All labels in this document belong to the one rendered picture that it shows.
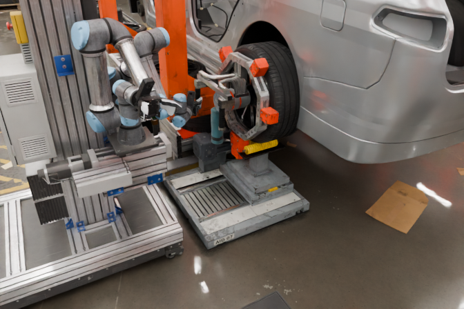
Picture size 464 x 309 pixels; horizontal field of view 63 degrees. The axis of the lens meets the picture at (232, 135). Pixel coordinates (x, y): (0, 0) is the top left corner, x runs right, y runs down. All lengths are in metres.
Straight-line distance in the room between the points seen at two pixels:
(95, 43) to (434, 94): 1.53
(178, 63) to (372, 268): 1.85
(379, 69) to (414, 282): 1.36
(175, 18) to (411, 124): 1.59
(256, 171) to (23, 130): 1.56
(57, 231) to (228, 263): 1.05
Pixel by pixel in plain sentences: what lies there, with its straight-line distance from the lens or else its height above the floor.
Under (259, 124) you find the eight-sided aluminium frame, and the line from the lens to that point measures 2.31.
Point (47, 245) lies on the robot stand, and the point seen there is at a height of 0.21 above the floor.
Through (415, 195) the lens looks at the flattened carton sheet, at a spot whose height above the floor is 0.02.
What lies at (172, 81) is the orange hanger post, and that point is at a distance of 2.77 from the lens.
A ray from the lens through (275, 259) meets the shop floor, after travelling 2.53.
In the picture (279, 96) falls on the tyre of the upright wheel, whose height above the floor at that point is 0.96.
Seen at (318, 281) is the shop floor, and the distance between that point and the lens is 2.46.
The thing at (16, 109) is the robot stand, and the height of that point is 1.06.
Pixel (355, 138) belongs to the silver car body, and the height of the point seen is 0.90.
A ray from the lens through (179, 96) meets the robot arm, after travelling 2.22.
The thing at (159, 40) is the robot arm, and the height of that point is 1.27.
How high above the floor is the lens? 1.84
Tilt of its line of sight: 29 degrees down
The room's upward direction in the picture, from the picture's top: 1 degrees clockwise
